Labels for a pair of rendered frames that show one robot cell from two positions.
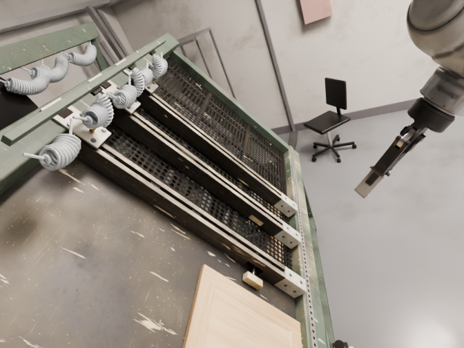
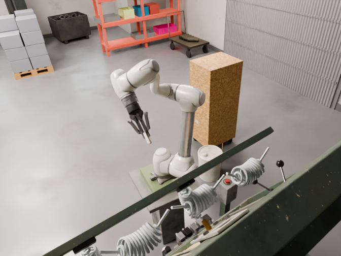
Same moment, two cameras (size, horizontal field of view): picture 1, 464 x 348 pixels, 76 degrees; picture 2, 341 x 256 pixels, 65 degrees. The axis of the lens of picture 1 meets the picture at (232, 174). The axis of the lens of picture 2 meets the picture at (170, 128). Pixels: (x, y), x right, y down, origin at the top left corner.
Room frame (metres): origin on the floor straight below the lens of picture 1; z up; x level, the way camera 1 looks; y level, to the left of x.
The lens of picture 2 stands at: (1.37, 0.56, 2.48)
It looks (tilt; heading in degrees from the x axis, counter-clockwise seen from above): 35 degrees down; 218
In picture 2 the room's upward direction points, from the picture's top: 4 degrees counter-clockwise
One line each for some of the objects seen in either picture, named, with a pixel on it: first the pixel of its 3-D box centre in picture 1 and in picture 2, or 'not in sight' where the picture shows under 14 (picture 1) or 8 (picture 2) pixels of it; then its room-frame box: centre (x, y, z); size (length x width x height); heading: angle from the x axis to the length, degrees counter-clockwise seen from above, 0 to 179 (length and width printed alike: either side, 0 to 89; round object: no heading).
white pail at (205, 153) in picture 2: not in sight; (210, 160); (-0.86, -0.59, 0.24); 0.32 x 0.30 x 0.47; 153
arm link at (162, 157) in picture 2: not in sight; (163, 160); (0.09, -0.54, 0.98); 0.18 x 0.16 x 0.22; 95
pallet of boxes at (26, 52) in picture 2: not in sight; (24, 42); (-1.81, -6.28, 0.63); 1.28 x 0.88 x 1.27; 63
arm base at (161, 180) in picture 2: not in sight; (161, 172); (0.11, -0.56, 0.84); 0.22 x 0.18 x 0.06; 158
